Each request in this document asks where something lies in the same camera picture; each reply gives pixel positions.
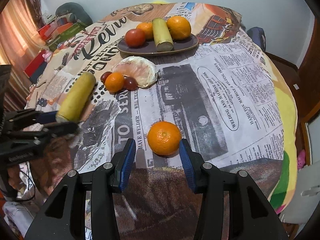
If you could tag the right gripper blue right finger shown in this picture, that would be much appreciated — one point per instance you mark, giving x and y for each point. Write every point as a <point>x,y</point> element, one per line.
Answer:
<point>251,215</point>

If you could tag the dark blue backpack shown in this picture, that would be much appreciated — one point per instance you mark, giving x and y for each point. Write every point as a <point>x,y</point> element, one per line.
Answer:
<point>257,35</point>

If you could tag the orange brown curtain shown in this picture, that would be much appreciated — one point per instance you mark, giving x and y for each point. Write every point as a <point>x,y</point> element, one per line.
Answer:
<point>20,40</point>

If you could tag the red box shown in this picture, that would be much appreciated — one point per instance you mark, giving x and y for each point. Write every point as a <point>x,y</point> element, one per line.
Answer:
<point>35,68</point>

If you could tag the small mandarin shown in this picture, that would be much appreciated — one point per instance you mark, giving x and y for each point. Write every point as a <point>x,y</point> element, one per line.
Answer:
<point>114,82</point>
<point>163,138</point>

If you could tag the brown wooden door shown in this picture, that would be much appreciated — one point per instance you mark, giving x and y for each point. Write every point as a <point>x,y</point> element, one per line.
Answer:
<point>309,74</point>

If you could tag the dark purple round plate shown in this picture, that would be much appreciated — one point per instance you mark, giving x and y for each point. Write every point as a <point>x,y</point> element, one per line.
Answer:
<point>149,48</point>

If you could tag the pink slipper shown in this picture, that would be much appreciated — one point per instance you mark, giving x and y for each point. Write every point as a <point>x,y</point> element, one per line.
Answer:
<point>301,159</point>

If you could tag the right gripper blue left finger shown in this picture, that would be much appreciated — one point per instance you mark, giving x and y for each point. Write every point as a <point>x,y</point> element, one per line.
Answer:
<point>62,216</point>

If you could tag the peeled pomelo piece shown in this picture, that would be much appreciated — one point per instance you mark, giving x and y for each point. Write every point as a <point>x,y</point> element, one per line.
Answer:
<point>142,70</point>

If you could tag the newspaper print tablecloth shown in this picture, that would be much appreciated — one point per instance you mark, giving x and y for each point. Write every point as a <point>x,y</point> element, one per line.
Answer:
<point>226,97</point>

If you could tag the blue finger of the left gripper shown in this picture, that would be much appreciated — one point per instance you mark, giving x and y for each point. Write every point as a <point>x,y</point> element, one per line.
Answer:
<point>21,119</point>
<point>53,130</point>

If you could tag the large orange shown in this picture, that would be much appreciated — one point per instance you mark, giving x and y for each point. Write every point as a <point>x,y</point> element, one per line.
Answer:
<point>147,28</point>
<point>179,27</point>

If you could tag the small mandarin front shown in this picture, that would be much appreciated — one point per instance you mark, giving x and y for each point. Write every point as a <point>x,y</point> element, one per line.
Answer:
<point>163,138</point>

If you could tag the red tomato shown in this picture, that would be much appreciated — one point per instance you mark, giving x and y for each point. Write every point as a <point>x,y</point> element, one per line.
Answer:
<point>135,38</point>

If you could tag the dark red grape right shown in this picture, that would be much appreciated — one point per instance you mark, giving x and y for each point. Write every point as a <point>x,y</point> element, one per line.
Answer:
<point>130,84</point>

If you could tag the large orange front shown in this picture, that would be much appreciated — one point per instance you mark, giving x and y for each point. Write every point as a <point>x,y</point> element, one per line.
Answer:
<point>179,27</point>

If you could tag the green storage box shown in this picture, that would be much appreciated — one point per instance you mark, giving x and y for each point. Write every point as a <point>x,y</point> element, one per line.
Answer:
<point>65,35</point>

